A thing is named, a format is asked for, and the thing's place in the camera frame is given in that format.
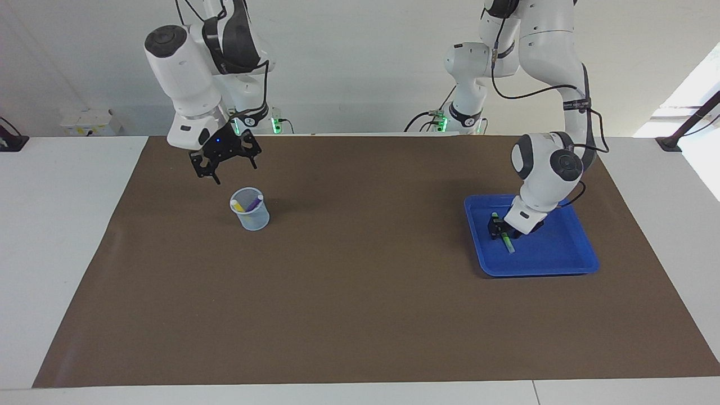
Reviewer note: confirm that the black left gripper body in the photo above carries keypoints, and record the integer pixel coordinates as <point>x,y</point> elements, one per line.
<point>499,224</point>

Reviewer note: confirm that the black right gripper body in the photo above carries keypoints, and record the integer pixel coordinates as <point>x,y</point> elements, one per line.
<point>222,145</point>

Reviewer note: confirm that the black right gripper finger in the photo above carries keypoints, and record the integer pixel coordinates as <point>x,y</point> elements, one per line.
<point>203,163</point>
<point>251,146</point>

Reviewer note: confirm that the green pen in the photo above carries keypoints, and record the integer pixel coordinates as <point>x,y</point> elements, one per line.
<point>509,245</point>

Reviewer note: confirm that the yellow pen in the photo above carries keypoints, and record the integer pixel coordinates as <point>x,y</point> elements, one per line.
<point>238,206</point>

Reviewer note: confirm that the purple pen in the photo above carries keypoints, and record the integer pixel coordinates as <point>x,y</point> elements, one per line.
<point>254,202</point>

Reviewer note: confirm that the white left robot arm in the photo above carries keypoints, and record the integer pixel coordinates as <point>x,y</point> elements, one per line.
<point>548,169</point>

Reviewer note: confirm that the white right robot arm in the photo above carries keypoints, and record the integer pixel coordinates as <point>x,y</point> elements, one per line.
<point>185,79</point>

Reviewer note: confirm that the blue plastic tray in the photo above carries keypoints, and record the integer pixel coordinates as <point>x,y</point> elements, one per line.
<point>551,256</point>

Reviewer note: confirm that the translucent plastic cup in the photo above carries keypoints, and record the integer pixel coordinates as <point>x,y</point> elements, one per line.
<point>253,220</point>

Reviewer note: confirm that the brown table mat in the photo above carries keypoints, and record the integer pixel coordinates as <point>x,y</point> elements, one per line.
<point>360,304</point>

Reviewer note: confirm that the black pole stand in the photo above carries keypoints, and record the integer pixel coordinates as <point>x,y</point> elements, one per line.
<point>669,143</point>

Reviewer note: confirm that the black table clamp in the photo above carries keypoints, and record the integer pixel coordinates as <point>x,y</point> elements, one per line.
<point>12,142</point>

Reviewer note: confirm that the white wall socket box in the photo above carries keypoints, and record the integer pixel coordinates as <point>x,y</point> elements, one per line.
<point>90,122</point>

